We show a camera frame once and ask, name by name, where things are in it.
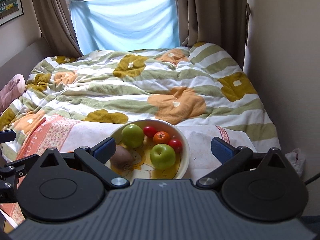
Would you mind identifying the framed wall picture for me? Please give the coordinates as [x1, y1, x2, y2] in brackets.
[0, 0, 24, 25]

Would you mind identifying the green apple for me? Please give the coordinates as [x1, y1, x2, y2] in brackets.
[121, 124, 144, 148]
[150, 144, 176, 170]

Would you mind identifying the green apple right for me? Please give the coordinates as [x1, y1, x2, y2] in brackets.
[150, 144, 176, 170]

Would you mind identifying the small red orange fruit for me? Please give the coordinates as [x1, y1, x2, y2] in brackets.
[153, 131, 171, 145]

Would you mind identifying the small red tomato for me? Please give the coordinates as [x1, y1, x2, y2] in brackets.
[143, 126, 157, 139]

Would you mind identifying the cream ceramic bowl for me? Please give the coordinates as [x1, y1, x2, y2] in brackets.
[105, 119, 190, 183]

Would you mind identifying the white plastic bag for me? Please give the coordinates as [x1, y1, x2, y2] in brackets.
[285, 148, 306, 178]

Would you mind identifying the large red tomato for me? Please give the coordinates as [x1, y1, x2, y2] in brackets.
[168, 139, 183, 153]

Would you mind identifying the floral striped duvet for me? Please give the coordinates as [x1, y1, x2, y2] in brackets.
[1, 42, 279, 161]

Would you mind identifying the black cable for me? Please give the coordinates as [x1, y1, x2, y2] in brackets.
[304, 172, 320, 186]

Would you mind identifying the light blue window cloth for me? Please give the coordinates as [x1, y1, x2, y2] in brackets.
[71, 0, 180, 54]

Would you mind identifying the green apple left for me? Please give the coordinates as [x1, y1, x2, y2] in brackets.
[121, 124, 144, 148]

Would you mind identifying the brown curtain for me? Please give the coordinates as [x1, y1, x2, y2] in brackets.
[32, 0, 83, 58]
[175, 0, 249, 67]

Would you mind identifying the brown kiwi in bowl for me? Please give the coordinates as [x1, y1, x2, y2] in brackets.
[110, 145, 135, 170]

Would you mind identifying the white pink patterned towel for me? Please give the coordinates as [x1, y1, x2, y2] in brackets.
[0, 113, 257, 227]

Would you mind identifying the brown right curtain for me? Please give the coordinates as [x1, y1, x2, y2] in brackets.
[175, 0, 249, 67]

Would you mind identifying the brown left curtain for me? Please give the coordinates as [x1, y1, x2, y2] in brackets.
[32, 0, 83, 58]

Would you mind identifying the pink plush toy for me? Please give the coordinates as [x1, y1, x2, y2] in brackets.
[0, 74, 25, 113]

